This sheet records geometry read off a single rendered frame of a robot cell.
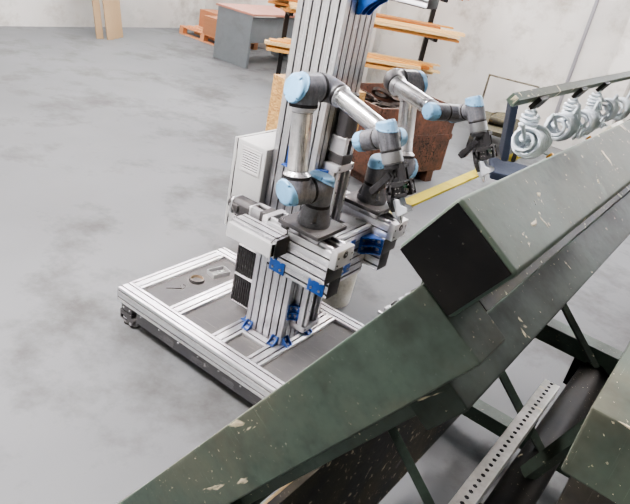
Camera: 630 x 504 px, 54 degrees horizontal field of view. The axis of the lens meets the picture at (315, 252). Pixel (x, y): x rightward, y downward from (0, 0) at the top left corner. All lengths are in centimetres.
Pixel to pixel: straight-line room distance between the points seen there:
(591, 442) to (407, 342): 22
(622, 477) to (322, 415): 38
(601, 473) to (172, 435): 253
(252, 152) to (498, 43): 766
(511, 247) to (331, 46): 215
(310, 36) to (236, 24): 798
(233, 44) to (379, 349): 1016
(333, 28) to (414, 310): 211
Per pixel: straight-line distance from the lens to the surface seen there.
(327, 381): 85
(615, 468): 73
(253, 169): 303
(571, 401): 274
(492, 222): 69
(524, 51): 1021
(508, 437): 191
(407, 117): 313
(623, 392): 75
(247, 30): 1061
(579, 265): 136
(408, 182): 222
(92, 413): 319
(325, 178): 263
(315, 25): 280
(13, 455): 304
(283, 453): 98
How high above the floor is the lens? 216
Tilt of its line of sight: 27 degrees down
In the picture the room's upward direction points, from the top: 12 degrees clockwise
